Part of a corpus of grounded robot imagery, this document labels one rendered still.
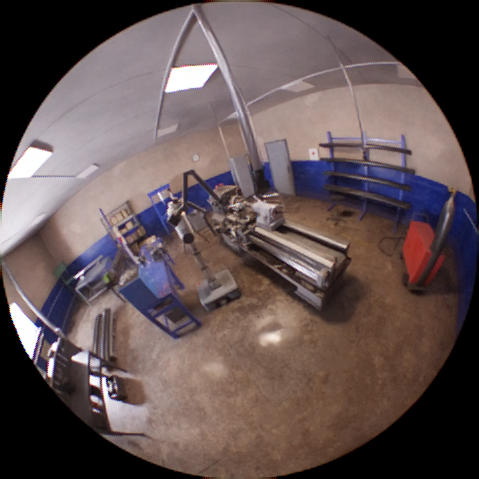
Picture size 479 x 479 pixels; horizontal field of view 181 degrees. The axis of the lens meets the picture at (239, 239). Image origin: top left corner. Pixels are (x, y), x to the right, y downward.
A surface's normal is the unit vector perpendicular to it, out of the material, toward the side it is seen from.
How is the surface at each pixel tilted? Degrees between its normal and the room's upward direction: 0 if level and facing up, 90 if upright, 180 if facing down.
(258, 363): 0
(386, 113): 90
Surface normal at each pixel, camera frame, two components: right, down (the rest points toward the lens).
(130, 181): 0.52, 0.33
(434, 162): -0.80, 0.49
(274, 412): -0.27, -0.81
